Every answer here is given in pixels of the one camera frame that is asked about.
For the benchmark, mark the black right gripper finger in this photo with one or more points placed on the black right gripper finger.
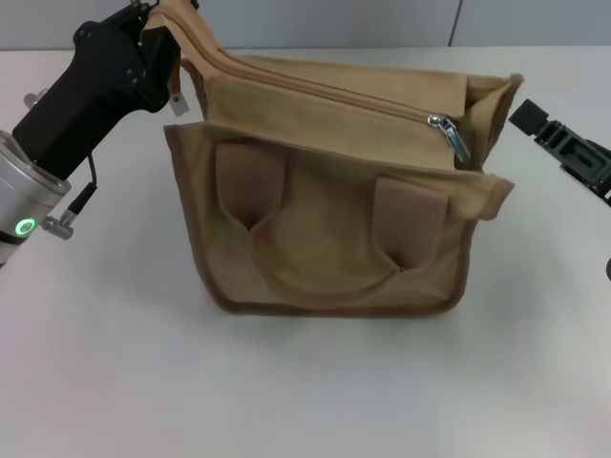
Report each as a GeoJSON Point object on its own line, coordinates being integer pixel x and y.
{"type": "Point", "coordinates": [609, 268]}
{"type": "Point", "coordinates": [527, 117]}

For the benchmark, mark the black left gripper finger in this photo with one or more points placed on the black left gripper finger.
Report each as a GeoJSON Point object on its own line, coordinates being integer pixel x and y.
{"type": "Point", "coordinates": [160, 67]}
{"type": "Point", "coordinates": [136, 10]}

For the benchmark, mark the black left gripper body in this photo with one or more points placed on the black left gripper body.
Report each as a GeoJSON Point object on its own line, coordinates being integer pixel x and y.
{"type": "Point", "coordinates": [86, 100]}

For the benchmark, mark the silver metal zipper pull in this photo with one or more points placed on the silver metal zipper pull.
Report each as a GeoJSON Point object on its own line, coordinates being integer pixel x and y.
{"type": "Point", "coordinates": [456, 140]}

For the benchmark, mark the khaki canvas food bag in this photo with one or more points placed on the khaki canvas food bag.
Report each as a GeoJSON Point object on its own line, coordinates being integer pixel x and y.
{"type": "Point", "coordinates": [334, 214]}

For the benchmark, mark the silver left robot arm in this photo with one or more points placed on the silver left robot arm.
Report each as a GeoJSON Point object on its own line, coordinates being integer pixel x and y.
{"type": "Point", "coordinates": [24, 191]}

